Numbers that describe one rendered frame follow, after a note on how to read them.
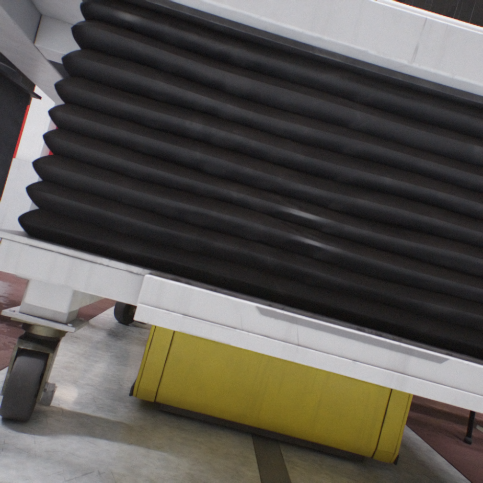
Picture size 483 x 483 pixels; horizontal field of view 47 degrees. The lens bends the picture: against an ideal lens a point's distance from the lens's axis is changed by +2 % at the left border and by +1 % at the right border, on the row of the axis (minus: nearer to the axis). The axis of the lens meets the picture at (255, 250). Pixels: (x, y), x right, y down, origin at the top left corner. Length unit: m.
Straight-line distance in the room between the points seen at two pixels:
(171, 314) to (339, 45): 0.41
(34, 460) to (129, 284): 0.57
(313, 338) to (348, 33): 0.39
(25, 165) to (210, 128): 6.05
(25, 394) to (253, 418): 0.61
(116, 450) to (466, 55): 1.01
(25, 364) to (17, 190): 5.50
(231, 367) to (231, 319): 0.86
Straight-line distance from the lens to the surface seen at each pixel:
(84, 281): 0.73
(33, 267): 0.74
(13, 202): 6.74
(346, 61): 0.79
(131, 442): 1.37
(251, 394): 1.56
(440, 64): 0.79
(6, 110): 2.41
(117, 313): 2.85
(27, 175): 6.73
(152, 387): 1.56
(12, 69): 2.41
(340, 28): 0.77
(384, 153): 0.79
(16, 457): 1.21
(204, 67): 0.77
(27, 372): 1.30
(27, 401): 1.30
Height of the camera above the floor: 0.47
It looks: 1 degrees up
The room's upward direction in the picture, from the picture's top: 15 degrees clockwise
